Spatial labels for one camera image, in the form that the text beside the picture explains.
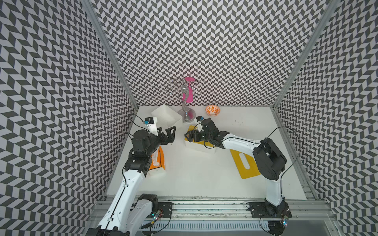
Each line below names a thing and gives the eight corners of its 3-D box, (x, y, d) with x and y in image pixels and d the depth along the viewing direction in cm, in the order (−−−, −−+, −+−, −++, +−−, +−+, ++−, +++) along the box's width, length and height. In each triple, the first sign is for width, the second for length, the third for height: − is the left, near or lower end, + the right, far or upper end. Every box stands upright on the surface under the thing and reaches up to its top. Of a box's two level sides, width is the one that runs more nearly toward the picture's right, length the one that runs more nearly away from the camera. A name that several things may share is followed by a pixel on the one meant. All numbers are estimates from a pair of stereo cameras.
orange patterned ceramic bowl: (206, 116, 113) (206, 113, 111) (205, 107, 120) (205, 104, 118) (220, 116, 113) (220, 113, 111) (219, 107, 120) (219, 104, 118)
